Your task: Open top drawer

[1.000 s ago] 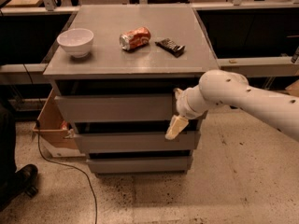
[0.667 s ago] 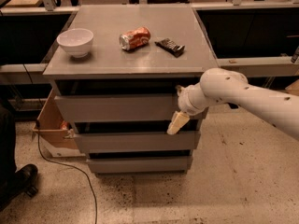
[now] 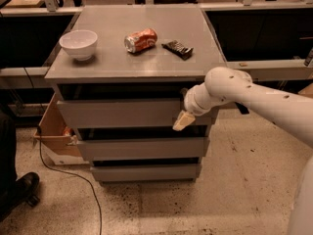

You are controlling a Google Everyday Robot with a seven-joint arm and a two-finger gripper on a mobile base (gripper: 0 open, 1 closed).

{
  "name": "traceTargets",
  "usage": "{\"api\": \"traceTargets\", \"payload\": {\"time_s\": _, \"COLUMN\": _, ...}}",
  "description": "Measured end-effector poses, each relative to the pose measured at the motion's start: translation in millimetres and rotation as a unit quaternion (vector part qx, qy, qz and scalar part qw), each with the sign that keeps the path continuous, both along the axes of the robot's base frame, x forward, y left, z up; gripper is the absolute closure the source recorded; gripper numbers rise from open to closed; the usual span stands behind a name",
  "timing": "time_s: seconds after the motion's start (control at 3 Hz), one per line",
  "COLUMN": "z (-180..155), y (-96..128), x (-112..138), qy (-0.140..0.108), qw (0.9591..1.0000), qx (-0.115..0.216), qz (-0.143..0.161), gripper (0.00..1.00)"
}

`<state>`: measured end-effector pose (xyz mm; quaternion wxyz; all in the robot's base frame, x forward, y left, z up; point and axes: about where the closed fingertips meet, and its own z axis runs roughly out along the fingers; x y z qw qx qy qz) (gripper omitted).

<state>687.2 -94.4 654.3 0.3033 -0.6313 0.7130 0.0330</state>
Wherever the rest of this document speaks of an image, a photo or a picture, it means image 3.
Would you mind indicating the grey middle drawer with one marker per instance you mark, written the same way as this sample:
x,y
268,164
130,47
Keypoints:
x,y
138,149

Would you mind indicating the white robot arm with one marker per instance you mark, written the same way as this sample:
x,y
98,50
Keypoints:
x,y
291,112

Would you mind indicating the black shoe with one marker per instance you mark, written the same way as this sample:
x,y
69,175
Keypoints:
x,y
22,191

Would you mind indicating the grey top drawer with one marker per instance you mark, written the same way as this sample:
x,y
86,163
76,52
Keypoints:
x,y
120,113

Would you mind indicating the dark snack wrapper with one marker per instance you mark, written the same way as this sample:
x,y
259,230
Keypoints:
x,y
178,49

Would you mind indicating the grey bottom drawer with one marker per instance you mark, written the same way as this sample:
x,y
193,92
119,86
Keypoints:
x,y
146,172

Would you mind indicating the cardboard box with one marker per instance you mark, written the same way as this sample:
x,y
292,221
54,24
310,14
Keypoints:
x,y
54,133

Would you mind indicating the grey drawer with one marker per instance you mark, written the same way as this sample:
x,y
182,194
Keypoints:
x,y
146,172
138,149
120,113

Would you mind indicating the crushed orange soda can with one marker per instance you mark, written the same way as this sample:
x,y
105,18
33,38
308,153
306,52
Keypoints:
x,y
140,40

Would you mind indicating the white ceramic bowl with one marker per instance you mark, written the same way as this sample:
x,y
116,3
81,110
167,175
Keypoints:
x,y
79,44

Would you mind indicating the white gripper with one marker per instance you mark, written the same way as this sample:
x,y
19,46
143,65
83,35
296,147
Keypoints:
x,y
192,104

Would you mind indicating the grey drawer cabinet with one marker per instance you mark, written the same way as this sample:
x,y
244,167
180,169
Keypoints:
x,y
135,91

